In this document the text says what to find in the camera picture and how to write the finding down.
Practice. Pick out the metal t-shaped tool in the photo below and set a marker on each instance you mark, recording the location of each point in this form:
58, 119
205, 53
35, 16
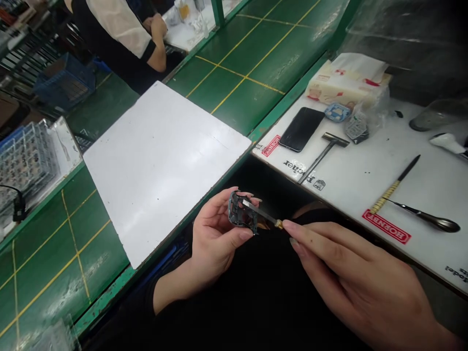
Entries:
323, 155

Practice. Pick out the green metal post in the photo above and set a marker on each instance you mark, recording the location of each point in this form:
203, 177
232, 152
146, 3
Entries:
219, 12

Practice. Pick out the white cardboard sheet red labels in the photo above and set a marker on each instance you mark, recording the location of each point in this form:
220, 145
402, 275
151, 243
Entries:
365, 175

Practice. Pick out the blue cartoon figure item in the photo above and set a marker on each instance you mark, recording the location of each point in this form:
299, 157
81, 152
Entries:
338, 111

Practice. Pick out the white rectangular board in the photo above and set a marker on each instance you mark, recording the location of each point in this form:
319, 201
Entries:
161, 164

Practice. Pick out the small dark metal frame part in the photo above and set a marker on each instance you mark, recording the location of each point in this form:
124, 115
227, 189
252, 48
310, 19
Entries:
239, 215

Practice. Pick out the blue plastic crate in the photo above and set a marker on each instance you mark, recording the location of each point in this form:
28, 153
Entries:
67, 82

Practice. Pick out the tray of small parts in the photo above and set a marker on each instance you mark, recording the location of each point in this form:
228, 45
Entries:
29, 157

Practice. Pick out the person's right hand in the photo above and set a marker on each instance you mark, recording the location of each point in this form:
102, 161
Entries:
373, 292

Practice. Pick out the green conveyor belt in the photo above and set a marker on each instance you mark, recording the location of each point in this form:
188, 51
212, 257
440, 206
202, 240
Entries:
237, 55

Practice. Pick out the white rounded object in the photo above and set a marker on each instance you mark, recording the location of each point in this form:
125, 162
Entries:
448, 142

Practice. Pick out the clear round container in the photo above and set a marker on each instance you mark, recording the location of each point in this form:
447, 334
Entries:
435, 117

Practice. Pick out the person's left hand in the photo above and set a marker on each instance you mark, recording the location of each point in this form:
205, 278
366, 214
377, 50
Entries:
210, 248

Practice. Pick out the large clear plastic bag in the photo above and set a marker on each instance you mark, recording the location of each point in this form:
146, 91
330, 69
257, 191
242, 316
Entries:
413, 44

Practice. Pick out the person's body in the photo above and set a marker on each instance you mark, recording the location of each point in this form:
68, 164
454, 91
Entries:
256, 314

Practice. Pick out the white tissue pack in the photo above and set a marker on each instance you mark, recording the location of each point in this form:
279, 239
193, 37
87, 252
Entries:
343, 86

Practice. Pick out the blade tool brass ferrule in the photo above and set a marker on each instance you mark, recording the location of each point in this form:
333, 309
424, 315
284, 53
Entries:
265, 215

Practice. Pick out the black smartphone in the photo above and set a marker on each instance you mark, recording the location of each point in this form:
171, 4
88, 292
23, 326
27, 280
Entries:
301, 129

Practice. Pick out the small clear bag of parts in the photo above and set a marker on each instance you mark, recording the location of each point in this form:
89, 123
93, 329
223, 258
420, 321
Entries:
356, 128

